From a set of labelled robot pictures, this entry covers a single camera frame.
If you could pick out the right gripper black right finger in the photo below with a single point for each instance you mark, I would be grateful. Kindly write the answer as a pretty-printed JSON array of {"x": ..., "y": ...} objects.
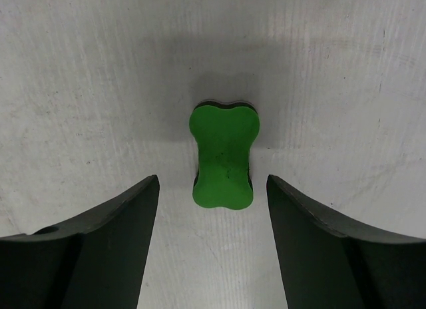
[{"x": 329, "y": 260}]

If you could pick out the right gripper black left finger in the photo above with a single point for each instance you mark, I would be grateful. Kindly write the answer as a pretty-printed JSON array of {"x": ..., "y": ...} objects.
[{"x": 95, "y": 259}]

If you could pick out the green bone-shaped eraser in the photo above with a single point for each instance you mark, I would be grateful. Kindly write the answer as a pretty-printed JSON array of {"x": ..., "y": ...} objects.
[{"x": 224, "y": 134}]

